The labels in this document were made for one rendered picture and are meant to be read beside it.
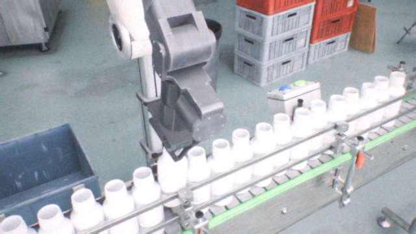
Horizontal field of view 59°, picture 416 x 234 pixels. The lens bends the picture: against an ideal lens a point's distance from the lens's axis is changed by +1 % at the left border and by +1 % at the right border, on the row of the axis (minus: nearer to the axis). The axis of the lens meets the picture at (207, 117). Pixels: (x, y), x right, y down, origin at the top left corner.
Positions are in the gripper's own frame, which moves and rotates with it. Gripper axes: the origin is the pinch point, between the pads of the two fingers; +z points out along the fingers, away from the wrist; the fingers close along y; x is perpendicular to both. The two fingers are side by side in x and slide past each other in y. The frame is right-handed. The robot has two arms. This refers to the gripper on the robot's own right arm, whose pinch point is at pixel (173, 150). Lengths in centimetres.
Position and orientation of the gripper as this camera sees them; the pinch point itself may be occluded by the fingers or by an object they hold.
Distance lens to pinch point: 70.5
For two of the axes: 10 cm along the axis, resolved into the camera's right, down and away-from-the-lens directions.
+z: -1.2, 6.7, 7.3
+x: 8.6, -3.0, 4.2
